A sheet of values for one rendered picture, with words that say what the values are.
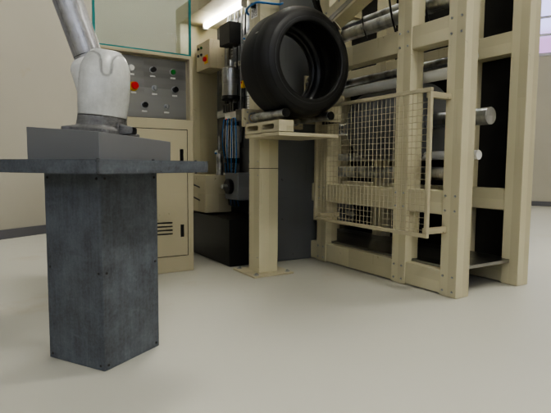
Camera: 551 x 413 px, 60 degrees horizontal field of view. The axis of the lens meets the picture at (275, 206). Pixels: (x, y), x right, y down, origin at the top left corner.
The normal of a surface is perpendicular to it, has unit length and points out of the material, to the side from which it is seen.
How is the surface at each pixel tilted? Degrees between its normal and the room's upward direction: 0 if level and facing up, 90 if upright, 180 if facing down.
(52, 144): 90
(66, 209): 90
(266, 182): 90
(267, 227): 90
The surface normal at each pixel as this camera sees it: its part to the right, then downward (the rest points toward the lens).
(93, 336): -0.46, 0.07
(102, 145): 0.89, 0.04
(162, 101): 0.52, 0.07
